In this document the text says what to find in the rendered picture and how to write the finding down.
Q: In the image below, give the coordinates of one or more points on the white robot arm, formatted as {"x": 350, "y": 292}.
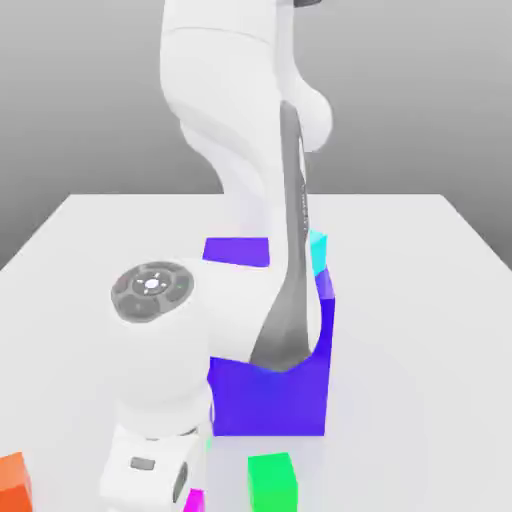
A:
{"x": 224, "y": 120}

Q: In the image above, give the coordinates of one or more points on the small cyan cube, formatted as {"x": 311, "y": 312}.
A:
{"x": 318, "y": 252}

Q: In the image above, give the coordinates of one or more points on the small green cube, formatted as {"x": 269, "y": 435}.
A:
{"x": 272, "y": 484}

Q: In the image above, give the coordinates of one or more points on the small magenta cube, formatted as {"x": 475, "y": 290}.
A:
{"x": 195, "y": 502}

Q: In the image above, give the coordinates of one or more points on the small orange cube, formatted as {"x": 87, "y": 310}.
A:
{"x": 14, "y": 480}

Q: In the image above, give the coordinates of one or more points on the large blue box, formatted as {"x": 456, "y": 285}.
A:
{"x": 272, "y": 400}

